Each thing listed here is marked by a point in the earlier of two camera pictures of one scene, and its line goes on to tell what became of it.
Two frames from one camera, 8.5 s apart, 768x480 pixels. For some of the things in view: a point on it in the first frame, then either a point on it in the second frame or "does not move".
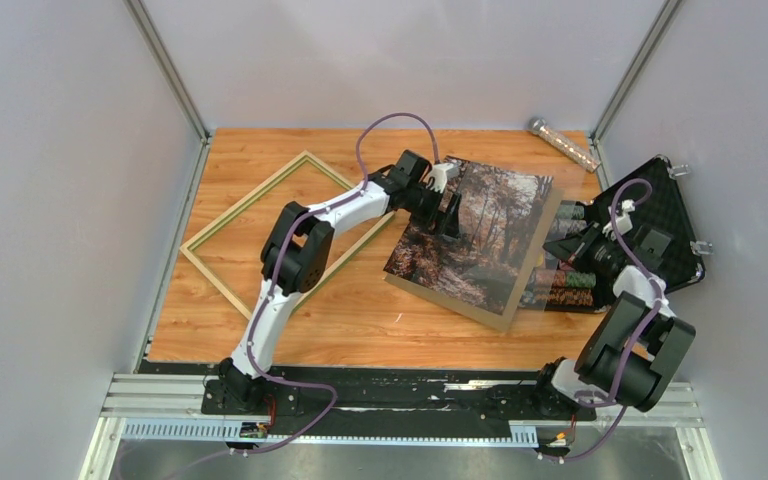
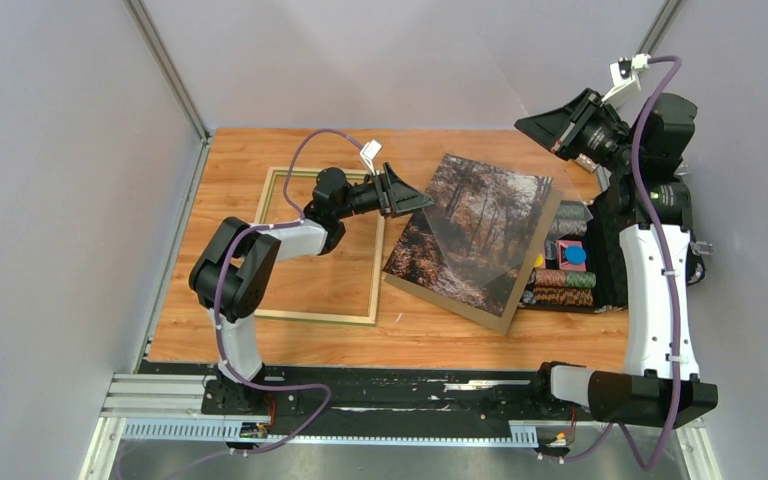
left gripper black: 448,223 -> 395,196
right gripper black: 573,247 -> 559,128
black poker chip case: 640,223 does not move
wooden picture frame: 240,301 -> 319,317
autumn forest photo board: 504,215 does not move
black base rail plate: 307,402 does not move
